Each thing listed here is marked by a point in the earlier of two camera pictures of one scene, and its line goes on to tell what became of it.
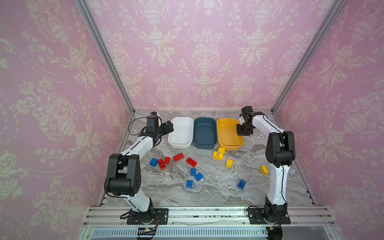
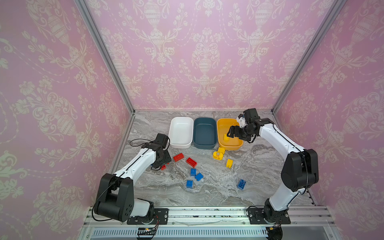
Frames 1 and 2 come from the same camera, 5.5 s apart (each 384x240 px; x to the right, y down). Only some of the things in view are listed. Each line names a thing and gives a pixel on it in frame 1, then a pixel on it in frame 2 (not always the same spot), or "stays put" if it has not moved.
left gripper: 169,127 to 168,159
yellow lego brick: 229,163 stays put
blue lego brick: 241,184 stays put
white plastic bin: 182,137 stays put
